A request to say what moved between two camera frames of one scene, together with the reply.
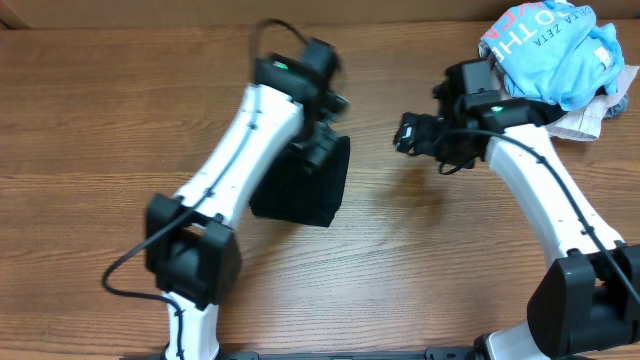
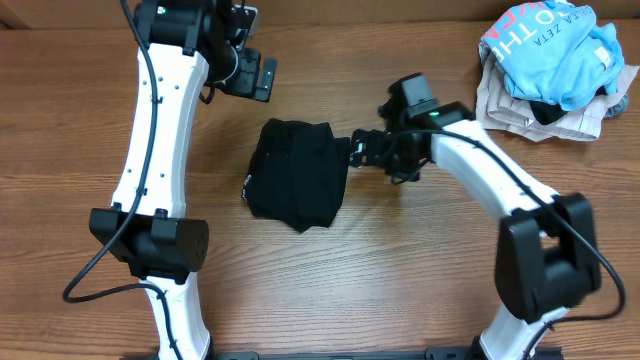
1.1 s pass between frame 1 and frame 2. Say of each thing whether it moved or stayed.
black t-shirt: stayed
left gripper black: moved
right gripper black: moved
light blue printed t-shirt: stayed
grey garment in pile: stayed
